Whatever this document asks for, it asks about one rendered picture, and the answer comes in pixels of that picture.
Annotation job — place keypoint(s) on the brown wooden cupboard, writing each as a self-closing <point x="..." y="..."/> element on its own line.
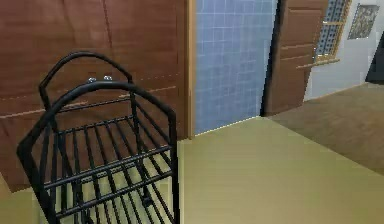
<point x="140" y="43"/>

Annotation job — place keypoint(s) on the brown wooden room door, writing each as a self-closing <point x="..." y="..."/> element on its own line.
<point x="293" y="56"/>

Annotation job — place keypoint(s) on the wood framed window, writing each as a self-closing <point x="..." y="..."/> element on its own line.
<point x="330" y="30"/>

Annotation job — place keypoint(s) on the black furniture piece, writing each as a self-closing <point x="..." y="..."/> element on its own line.
<point x="377" y="63"/>

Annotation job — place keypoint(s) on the framed wall picture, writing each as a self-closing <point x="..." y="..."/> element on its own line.
<point x="363" y="20"/>

